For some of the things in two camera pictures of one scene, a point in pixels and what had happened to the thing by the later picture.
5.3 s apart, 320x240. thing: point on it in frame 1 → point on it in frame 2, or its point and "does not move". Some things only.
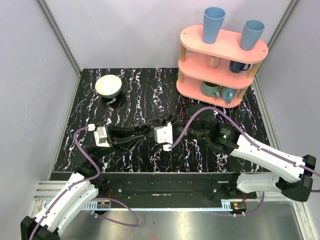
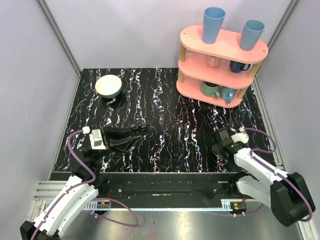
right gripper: [163, 119] → [216, 147]
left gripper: [111, 136] does not move
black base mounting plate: [166, 186] does not move
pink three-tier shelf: [219, 74] does not move
